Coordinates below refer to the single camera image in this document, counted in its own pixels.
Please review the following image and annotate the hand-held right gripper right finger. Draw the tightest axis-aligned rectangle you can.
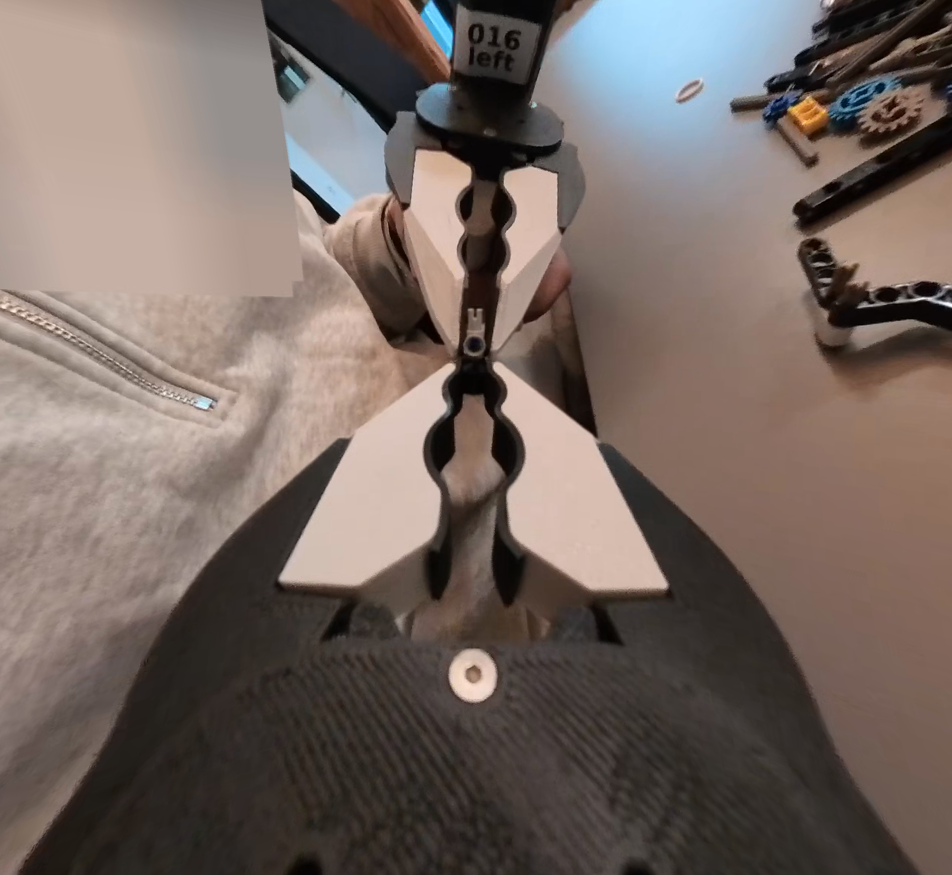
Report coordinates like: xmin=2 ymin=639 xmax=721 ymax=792
xmin=479 ymin=360 xmax=670 ymax=619

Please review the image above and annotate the grey lego axle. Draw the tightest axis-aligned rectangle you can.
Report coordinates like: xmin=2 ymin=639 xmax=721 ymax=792
xmin=775 ymin=120 xmax=820 ymax=168

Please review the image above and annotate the pile of beams and axles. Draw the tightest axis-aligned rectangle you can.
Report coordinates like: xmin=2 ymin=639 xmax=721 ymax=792
xmin=729 ymin=0 xmax=952 ymax=110

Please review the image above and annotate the long black lego beam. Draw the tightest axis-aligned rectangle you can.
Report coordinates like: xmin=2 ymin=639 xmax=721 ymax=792
xmin=792 ymin=122 xmax=952 ymax=229

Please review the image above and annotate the blue lego gear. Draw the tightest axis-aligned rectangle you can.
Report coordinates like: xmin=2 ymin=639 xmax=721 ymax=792
xmin=828 ymin=73 xmax=902 ymax=132

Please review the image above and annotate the grey lego gear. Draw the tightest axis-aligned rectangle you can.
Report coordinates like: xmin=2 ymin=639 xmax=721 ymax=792
xmin=859 ymin=88 xmax=925 ymax=147

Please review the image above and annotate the black white lego assembly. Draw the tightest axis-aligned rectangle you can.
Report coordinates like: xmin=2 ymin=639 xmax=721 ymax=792
xmin=797 ymin=237 xmax=952 ymax=350

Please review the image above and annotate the person's left hand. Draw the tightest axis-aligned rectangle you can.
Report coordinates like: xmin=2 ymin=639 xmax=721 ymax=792
xmin=519 ymin=253 xmax=574 ymax=327

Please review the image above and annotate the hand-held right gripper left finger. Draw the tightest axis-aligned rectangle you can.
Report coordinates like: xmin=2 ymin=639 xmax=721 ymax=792
xmin=277 ymin=360 xmax=473 ymax=617

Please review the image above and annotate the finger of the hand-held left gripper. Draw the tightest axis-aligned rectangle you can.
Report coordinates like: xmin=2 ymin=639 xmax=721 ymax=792
xmin=479 ymin=164 xmax=562 ymax=363
xmin=402 ymin=146 xmax=478 ymax=363

